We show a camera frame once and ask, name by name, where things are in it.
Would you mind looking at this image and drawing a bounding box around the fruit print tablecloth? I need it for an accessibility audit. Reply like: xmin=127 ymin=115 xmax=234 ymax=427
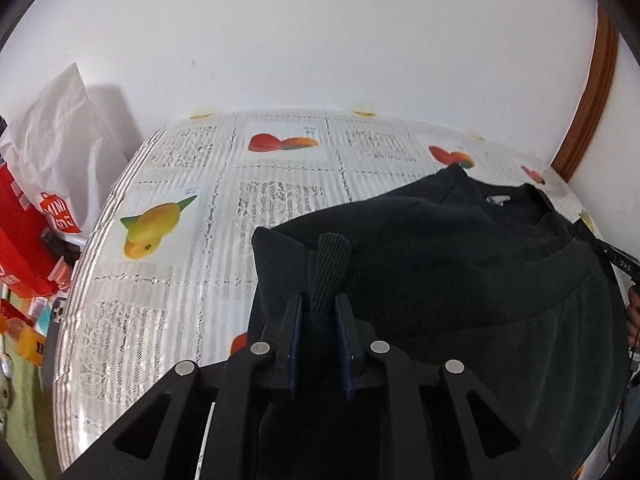
xmin=53 ymin=110 xmax=588 ymax=467

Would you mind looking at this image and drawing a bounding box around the red paper gift bag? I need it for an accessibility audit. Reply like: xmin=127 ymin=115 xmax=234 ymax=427
xmin=0 ymin=162 xmax=58 ymax=298

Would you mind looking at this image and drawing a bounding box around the black sweatshirt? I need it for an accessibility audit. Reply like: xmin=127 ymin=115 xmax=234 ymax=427
xmin=248 ymin=166 xmax=627 ymax=472

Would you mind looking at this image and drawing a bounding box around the brown wooden door frame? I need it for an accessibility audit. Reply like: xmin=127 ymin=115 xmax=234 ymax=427
xmin=551 ymin=3 xmax=620 ymax=182

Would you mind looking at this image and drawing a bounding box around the person's right hand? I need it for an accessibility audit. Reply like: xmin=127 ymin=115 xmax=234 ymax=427
xmin=626 ymin=286 xmax=640 ymax=348

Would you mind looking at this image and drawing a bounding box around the white plastic bag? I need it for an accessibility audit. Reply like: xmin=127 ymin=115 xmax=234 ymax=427
xmin=1 ymin=64 xmax=127 ymax=238

